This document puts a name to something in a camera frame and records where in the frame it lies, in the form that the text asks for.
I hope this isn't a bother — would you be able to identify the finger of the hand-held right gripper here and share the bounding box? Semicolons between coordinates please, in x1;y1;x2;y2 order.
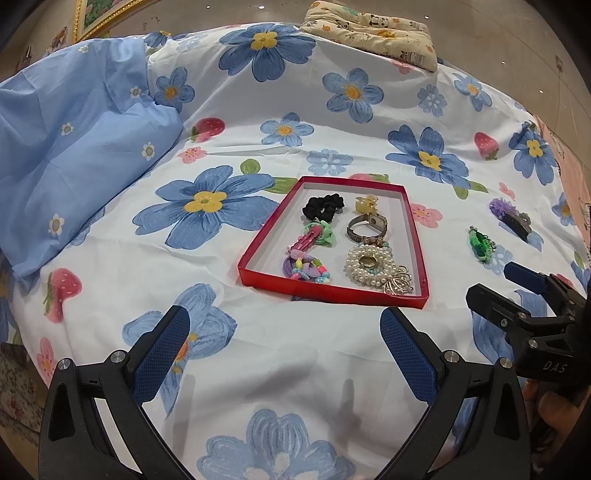
504;262;555;296
466;284;532;340

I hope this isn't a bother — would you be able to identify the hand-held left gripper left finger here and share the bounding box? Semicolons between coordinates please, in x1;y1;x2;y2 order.
38;305;191;480

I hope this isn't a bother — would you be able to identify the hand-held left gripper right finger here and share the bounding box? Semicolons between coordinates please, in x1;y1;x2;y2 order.
373;306;533;480

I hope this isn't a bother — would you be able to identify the white pearl bracelet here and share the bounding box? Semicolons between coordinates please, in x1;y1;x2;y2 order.
344;244;395;289

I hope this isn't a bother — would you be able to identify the red cardboard box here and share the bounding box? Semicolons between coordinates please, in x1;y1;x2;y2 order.
238;175;429;309

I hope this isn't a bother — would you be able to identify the rose gold wristwatch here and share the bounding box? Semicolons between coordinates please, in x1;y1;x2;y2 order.
346;213;389;247

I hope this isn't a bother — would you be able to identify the green bow hair tie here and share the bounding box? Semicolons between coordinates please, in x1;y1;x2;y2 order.
302;219;334;247

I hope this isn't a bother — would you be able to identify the pink hair clip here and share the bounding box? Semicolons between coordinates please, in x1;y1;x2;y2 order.
288;226;321;252

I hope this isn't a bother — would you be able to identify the person's right hand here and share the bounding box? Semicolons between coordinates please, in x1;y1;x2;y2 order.
524;385;591;462

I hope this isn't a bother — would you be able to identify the green hair clip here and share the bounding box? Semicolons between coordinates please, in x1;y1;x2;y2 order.
467;225;498;265

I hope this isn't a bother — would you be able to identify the purple flower hair clip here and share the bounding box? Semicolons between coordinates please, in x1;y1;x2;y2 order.
488;198;533;241

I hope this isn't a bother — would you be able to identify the silver butterfly ornament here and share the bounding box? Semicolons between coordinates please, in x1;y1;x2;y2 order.
382;264;414;296

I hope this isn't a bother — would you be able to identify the pink cloth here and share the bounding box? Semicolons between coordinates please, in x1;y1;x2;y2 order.
536;115;591;232

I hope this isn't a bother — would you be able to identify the floral printed bedsheet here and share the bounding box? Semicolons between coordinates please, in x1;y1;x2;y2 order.
0;21;591;480

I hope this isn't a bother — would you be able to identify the floral rug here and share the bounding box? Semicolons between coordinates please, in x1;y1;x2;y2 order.
0;342;51;430

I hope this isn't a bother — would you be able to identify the black scrunchie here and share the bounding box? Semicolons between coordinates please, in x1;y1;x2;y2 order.
302;194;345;220

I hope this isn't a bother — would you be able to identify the light blue pillow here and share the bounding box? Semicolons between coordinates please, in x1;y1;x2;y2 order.
0;34;185;278

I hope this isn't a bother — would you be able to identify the panda printed pillow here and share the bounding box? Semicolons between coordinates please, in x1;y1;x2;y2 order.
300;0;438;72

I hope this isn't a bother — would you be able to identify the purple beaded hair tie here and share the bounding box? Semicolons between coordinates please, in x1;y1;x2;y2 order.
281;247;332;284

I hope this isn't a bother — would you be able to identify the gold picture frame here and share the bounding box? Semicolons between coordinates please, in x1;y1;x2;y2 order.
74;0;153;38

